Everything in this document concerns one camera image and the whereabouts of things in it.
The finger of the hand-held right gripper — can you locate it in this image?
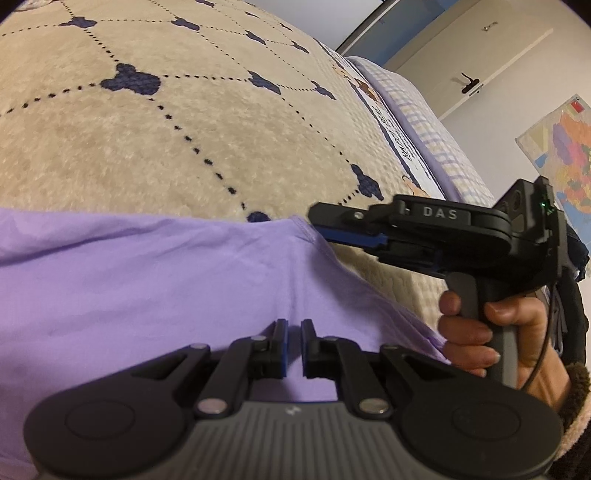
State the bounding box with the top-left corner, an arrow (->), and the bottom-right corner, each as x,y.
318,227 -> 445,278
307,198 -> 397,237

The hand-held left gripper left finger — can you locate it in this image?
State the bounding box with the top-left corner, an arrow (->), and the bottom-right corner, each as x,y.
122,318 -> 289,419

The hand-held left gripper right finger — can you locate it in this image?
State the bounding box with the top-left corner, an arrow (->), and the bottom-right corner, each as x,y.
300,318 -> 459,419

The purple t-shirt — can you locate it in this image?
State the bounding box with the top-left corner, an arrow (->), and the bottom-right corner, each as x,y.
0,207 -> 448,480

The person's right hand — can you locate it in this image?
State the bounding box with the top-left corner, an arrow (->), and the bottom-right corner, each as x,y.
438,291 -> 572,411

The lilac checkered bedsheet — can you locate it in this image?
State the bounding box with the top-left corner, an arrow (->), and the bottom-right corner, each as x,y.
346,55 -> 498,210

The colourful country map poster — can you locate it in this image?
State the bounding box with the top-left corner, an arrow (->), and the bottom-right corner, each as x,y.
515,95 -> 591,232

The white door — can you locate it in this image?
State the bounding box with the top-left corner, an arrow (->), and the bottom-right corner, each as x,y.
383,0 -> 527,70
406,28 -> 555,124

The beige plush blanket navy pattern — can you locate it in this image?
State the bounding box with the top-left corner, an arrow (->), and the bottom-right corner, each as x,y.
0,0 -> 386,232

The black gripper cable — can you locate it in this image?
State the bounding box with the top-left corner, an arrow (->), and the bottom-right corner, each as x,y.
522,284 -> 555,393

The black lever door handle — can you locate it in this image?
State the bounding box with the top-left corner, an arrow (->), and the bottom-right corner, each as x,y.
461,71 -> 485,96

